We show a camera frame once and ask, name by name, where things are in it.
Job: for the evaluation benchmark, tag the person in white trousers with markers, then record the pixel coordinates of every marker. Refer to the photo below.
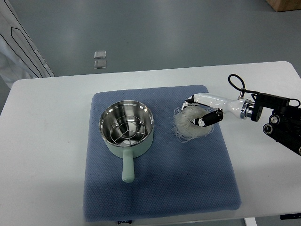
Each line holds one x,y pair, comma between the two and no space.
19,57

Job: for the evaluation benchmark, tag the lower metal floor plate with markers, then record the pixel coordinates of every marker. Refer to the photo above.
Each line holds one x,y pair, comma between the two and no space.
100,64

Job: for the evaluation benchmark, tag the cardboard box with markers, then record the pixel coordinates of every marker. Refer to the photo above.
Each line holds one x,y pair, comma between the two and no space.
284,5

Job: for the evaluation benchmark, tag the metal floor plate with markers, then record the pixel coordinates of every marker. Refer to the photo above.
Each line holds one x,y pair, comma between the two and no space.
100,64
99,54

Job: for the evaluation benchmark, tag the wire steamer rack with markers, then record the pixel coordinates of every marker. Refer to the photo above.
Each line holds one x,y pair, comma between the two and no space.
126,132

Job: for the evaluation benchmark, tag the white vermicelli nest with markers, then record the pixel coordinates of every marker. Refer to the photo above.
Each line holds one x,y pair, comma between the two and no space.
184,129

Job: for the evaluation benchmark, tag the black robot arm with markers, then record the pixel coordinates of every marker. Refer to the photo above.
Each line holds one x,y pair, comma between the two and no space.
284,124

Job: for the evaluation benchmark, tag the blue quilted mat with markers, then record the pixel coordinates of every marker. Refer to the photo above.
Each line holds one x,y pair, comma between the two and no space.
171,178

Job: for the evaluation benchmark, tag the white table leg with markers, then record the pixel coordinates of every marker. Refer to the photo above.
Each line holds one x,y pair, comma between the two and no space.
250,222

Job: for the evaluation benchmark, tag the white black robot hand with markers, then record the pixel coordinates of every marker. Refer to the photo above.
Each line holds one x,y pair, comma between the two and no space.
241,108

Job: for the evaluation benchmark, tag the mint green steel pot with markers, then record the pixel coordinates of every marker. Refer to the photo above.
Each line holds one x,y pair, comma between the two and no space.
128,109

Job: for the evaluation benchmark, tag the upper metal floor plate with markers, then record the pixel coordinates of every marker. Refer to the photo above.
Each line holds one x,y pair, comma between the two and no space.
99,54

